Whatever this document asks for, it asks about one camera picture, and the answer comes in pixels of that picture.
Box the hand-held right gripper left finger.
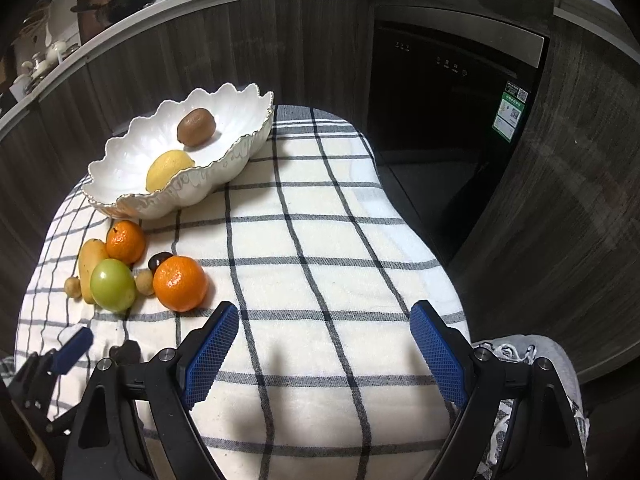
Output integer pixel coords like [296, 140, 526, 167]
[62, 301, 240, 480]

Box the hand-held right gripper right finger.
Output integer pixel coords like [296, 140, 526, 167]
[409, 301, 588, 480]

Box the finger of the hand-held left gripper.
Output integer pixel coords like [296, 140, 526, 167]
[30, 327, 95, 377]
[107, 339, 143, 367]

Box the large orange mandarin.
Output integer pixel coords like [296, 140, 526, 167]
[153, 256, 209, 312]

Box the yellow mango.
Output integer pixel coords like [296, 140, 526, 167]
[78, 239, 111, 305]

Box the small orange mandarin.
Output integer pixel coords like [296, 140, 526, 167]
[105, 220, 146, 265]

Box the white scalloped ceramic bowl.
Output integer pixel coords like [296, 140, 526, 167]
[82, 82, 276, 221]

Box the black white patterned cloth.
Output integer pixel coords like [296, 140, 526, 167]
[472, 339, 533, 480]

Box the white black checked tablecloth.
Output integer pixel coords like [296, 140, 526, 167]
[15, 105, 473, 480]

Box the yellow lemon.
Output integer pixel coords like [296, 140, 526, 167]
[145, 150, 196, 193]

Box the brown kiwi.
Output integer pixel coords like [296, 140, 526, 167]
[177, 108, 217, 147]

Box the black built-in dishwasher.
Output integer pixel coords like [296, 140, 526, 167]
[367, 7, 550, 266]

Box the green white label sticker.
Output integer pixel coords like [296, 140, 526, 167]
[492, 80, 530, 143]

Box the brown wooden cutting board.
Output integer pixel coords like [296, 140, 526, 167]
[77, 0, 118, 43]

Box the black wok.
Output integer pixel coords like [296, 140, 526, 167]
[70, 0, 165, 25]

